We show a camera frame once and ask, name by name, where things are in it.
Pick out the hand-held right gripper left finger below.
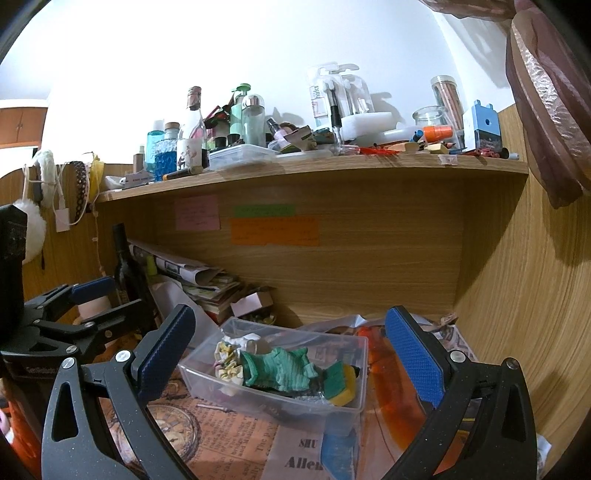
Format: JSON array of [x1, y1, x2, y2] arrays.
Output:
[[41, 304, 197, 480]]

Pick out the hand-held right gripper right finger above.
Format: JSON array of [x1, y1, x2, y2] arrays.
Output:
[[384, 305, 539, 480]]

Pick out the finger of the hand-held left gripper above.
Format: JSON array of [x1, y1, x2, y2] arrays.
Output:
[[23, 276, 116, 320], [34, 298, 144, 352]]

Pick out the clear plastic box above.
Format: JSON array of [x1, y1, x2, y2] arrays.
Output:
[[178, 316, 369, 423]]

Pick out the floral scrunchie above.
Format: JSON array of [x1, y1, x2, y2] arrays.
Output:
[[213, 340, 245, 383]]

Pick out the yellow sponge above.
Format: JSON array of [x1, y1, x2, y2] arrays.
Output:
[[323, 362, 358, 407]]

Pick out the green knit sock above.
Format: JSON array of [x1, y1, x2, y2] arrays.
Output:
[[241, 347, 319, 393]]

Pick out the pale pink roll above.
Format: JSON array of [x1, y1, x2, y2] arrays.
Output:
[[75, 295, 114, 321]]

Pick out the dark wine bottle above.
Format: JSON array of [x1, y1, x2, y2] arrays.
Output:
[[112, 224, 155, 319]]

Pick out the white fluffy earmuffs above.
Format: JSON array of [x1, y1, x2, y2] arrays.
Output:
[[11, 150, 63, 265]]

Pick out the orange plastic bag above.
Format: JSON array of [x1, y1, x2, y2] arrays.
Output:
[[355, 323, 467, 457]]

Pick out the stack of newspapers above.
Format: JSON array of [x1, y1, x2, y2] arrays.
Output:
[[127, 237, 243, 319]]

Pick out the small cardboard box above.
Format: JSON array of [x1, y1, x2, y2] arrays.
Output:
[[231, 288, 274, 317]]

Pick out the studded headband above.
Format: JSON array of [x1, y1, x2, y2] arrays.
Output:
[[69, 161, 89, 215]]

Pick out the white toy plane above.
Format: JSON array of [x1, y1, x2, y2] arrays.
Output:
[[117, 172, 155, 188]]

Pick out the blue cloth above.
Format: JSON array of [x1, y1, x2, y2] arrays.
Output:
[[321, 431, 361, 478]]

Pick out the pink sticky note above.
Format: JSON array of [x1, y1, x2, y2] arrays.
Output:
[[174, 195, 221, 232]]

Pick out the brown marker pen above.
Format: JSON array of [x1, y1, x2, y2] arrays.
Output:
[[161, 166, 203, 182]]

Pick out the blue liquid glass bottle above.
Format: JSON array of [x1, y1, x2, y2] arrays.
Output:
[[154, 122, 180, 182]]

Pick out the wooden cabinet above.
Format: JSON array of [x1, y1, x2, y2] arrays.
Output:
[[0, 99, 49, 148]]

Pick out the light blue bottle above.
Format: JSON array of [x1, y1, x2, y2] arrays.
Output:
[[145, 119, 165, 174]]

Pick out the orange sticky note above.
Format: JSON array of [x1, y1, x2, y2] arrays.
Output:
[[230, 217, 320, 247]]

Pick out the white printed mug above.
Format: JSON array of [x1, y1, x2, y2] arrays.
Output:
[[177, 138, 204, 171]]

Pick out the green sticky note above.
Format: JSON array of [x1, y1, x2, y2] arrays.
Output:
[[234, 204, 296, 217]]

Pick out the clear bottle with foil neck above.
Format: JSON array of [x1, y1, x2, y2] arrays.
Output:
[[181, 86, 207, 167]]

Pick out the clear lidded container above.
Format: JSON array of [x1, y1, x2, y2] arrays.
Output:
[[209, 144, 281, 171]]

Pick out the wooden shelf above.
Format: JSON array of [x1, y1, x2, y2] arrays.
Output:
[[95, 152, 529, 204]]

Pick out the green pump bottle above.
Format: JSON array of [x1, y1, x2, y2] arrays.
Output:
[[229, 84, 252, 146]]

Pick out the glass bottle with silver cap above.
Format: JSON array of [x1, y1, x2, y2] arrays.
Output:
[[242, 95, 266, 147]]

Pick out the pink nail polish bottle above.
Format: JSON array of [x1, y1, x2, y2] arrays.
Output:
[[265, 117, 288, 148]]

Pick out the white foam block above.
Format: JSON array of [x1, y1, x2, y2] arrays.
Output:
[[342, 112, 395, 139]]

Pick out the glass jar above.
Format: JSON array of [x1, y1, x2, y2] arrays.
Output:
[[412, 106, 451, 144]]

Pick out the blue pencil sharpener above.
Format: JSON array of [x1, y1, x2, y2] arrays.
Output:
[[463, 99, 503, 151]]

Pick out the tall jar of pencils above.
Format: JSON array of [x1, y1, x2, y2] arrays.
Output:
[[431, 75, 465, 139]]

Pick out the clear blister pack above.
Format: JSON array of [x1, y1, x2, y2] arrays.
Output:
[[307, 64, 375, 130]]

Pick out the pink curtain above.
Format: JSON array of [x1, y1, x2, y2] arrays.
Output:
[[418, 0, 591, 208]]

